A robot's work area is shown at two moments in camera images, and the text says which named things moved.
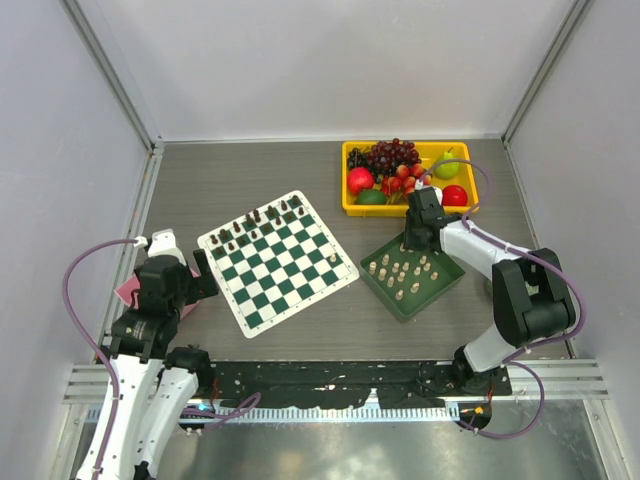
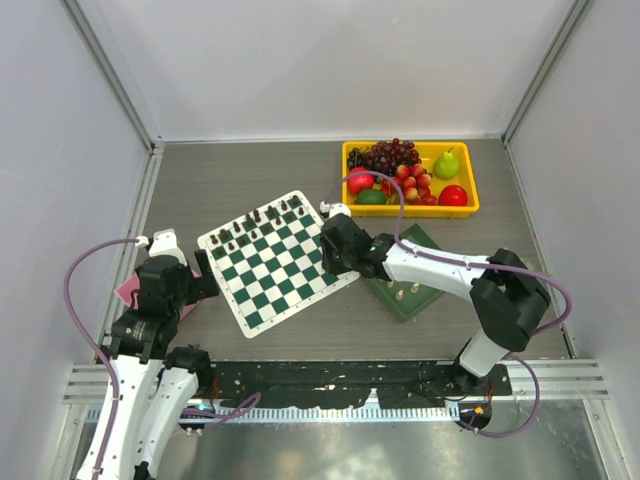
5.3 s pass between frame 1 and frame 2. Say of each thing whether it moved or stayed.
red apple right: stayed
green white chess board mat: stayed
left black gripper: stayed
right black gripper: moved
